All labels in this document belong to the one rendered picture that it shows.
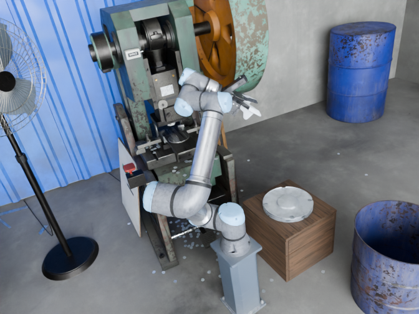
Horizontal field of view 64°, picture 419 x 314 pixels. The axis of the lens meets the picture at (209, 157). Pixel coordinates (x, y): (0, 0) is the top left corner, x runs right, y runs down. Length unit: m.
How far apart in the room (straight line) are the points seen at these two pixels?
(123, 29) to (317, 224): 1.44
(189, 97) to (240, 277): 0.92
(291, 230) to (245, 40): 1.01
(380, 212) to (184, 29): 1.40
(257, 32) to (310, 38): 2.27
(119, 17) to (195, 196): 1.01
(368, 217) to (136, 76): 1.42
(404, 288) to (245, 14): 1.42
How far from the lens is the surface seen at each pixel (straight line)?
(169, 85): 1.93
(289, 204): 2.03
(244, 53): 1.70
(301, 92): 4.06
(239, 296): 1.86
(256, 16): 1.71
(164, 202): 1.20
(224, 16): 1.90
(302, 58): 3.93
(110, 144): 3.29
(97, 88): 3.11
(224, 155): 2.02
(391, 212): 2.03
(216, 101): 1.24
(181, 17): 1.84
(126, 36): 1.78
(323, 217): 2.01
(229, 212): 1.55
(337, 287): 2.15
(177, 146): 1.91
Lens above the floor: 1.69
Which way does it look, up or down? 31 degrees down
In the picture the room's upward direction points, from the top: 9 degrees counter-clockwise
